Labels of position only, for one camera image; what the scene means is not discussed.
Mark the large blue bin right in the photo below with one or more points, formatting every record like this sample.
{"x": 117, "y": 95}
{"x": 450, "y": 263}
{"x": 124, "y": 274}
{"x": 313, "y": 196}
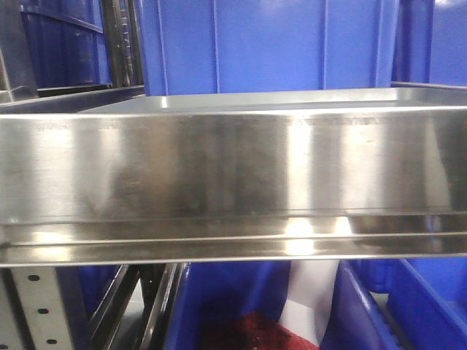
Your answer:
{"x": 430, "y": 44}

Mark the steel shelf front rail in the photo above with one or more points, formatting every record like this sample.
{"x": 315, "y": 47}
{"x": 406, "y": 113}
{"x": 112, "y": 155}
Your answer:
{"x": 80, "y": 189}

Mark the blue bin lower middle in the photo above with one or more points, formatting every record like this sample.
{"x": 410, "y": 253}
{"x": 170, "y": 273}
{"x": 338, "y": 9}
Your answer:
{"x": 297, "y": 294}

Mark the large blue bin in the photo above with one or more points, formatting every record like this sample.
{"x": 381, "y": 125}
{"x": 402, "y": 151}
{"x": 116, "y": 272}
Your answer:
{"x": 430, "y": 44}
{"x": 193, "y": 47}

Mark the grey metal tray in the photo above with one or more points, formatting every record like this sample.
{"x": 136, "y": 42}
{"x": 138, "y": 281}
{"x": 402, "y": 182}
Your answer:
{"x": 403, "y": 95}

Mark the large blue bin left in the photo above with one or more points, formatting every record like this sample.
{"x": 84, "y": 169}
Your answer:
{"x": 193, "y": 47}

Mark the perforated steel upright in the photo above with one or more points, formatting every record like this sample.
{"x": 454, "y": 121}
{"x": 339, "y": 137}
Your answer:
{"x": 45, "y": 308}

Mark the blue bin lower right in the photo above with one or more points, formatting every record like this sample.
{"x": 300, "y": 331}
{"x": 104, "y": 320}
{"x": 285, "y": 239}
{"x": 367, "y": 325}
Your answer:
{"x": 399, "y": 304}

